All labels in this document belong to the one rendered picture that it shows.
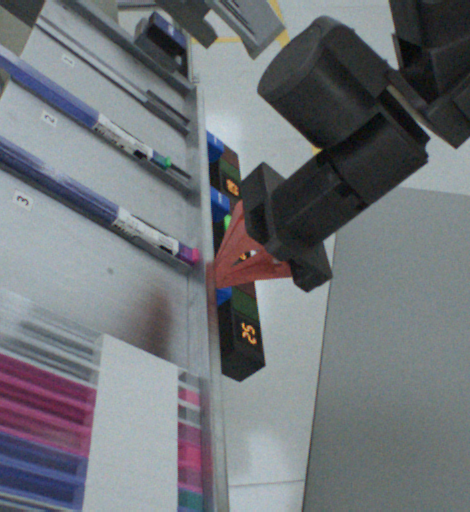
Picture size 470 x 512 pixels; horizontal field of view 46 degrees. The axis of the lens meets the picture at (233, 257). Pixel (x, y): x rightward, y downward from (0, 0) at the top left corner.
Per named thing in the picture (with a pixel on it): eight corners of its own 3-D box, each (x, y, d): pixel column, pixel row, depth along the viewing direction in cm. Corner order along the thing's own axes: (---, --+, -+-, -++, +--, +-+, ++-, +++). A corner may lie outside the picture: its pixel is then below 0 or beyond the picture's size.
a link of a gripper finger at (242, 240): (183, 286, 46) (265, 219, 41) (182, 229, 51) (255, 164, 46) (242, 319, 49) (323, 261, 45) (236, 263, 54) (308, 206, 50)
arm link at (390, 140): (450, 166, 38) (428, 128, 43) (390, 100, 35) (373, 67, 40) (370, 225, 41) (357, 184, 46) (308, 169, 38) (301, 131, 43)
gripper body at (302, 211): (258, 254, 40) (338, 191, 37) (245, 172, 47) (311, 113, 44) (316, 293, 43) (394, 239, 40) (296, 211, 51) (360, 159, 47)
